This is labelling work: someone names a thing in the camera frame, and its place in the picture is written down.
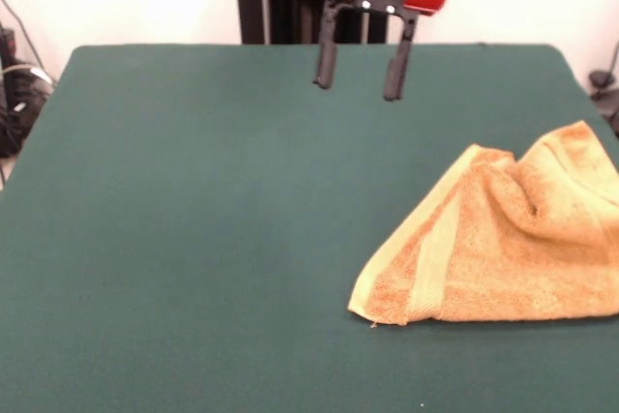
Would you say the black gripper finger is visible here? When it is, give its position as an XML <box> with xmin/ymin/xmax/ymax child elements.
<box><xmin>311</xmin><ymin>0</ymin><xmax>362</xmax><ymax>90</ymax></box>
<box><xmin>382</xmin><ymin>11</ymin><xmax>420</xmax><ymax>101</ymax></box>

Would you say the orange terry towel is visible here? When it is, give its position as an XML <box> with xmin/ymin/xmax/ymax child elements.
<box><xmin>346</xmin><ymin>120</ymin><xmax>619</xmax><ymax>327</ymax></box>

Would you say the dark green table cloth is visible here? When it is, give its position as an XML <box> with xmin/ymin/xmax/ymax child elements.
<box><xmin>0</xmin><ymin>43</ymin><xmax>619</xmax><ymax>413</ymax></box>

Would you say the black plug adapter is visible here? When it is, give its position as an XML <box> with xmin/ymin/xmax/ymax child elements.
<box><xmin>587</xmin><ymin>69</ymin><xmax>619</xmax><ymax>138</ymax></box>

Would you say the thin grey cable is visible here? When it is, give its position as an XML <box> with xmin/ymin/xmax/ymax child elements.
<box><xmin>0</xmin><ymin>0</ymin><xmax>40</xmax><ymax>69</ymax></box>

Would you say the black cable and plug cluster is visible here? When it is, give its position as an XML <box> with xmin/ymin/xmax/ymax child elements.
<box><xmin>0</xmin><ymin>28</ymin><xmax>55</xmax><ymax>159</ymax></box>

